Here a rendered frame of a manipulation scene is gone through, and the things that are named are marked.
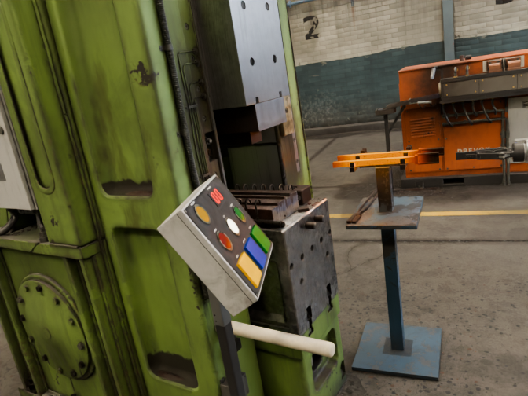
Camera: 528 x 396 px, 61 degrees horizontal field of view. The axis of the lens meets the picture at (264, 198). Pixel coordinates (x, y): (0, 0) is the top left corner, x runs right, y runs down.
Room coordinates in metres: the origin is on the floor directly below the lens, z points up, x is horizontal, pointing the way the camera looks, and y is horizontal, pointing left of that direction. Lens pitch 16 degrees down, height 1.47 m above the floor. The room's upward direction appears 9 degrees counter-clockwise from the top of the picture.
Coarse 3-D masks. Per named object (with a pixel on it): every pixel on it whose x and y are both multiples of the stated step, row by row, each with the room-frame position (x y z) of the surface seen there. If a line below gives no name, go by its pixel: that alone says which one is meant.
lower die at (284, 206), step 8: (280, 192) 1.70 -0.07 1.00; (288, 192) 1.68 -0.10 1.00; (296, 192) 1.72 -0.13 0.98; (248, 200) 1.70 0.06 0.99; (264, 200) 1.66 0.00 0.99; (272, 200) 1.64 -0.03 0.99; (280, 200) 1.62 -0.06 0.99; (288, 200) 1.67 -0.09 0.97; (296, 200) 1.71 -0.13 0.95; (248, 208) 1.62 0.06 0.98; (264, 208) 1.59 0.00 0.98; (272, 208) 1.58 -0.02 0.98; (280, 208) 1.61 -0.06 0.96; (288, 208) 1.66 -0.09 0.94; (296, 208) 1.71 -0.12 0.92; (256, 216) 1.60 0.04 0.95; (264, 216) 1.58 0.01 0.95; (272, 216) 1.56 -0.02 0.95; (280, 216) 1.61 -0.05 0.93
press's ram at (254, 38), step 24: (192, 0) 1.60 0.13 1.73; (216, 0) 1.55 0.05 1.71; (240, 0) 1.57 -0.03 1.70; (264, 0) 1.69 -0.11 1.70; (216, 24) 1.56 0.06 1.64; (240, 24) 1.55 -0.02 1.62; (264, 24) 1.67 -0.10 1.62; (216, 48) 1.57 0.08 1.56; (240, 48) 1.54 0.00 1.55; (264, 48) 1.66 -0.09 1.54; (216, 72) 1.58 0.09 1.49; (240, 72) 1.52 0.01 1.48; (264, 72) 1.64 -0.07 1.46; (216, 96) 1.59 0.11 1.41; (240, 96) 1.53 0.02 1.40; (264, 96) 1.62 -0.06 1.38
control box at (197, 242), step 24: (192, 192) 1.24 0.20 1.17; (216, 192) 1.19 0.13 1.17; (192, 216) 0.99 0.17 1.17; (216, 216) 1.09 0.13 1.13; (168, 240) 0.97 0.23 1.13; (192, 240) 0.96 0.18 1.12; (216, 240) 0.99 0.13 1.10; (240, 240) 1.10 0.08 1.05; (192, 264) 0.97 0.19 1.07; (216, 264) 0.96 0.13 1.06; (216, 288) 0.96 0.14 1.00; (240, 288) 0.95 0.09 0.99
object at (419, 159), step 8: (424, 152) 1.78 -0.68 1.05; (432, 152) 1.76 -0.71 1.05; (352, 160) 1.90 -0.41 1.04; (360, 160) 1.88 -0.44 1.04; (368, 160) 1.86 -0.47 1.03; (376, 160) 1.84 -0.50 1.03; (384, 160) 1.83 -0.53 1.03; (392, 160) 1.82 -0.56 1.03; (408, 160) 1.79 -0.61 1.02; (416, 160) 1.77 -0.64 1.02; (424, 160) 1.77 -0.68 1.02; (432, 160) 1.76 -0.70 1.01
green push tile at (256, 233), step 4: (252, 228) 1.22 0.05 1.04; (256, 228) 1.23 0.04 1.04; (252, 232) 1.19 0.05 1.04; (256, 232) 1.21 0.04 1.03; (260, 232) 1.23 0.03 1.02; (252, 236) 1.18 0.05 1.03; (256, 236) 1.18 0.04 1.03; (260, 236) 1.21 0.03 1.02; (264, 236) 1.23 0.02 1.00; (256, 240) 1.18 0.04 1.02; (260, 240) 1.19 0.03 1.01; (264, 240) 1.21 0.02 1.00; (268, 240) 1.24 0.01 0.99; (260, 244) 1.17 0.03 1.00; (264, 244) 1.19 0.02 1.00; (268, 244) 1.21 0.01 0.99; (264, 248) 1.17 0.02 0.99; (268, 248) 1.19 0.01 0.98
